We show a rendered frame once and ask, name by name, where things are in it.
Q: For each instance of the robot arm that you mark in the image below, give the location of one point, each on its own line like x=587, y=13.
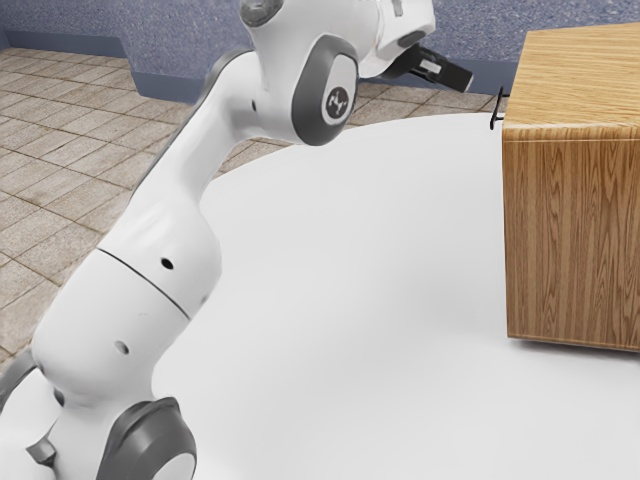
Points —
x=165, y=240

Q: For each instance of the wooden drawer cabinet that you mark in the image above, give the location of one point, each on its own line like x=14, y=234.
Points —
x=570, y=200

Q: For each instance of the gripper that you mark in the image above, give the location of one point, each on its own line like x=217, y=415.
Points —
x=411, y=63

